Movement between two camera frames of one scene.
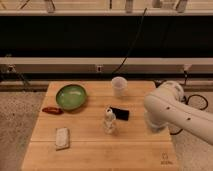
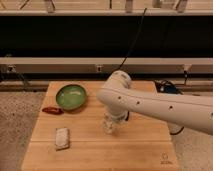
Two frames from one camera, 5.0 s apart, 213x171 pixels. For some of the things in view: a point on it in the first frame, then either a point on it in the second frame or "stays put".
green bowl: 71,97 stays put
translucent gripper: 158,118 -> 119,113
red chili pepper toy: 53,110 stays put
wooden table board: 84,126 stays put
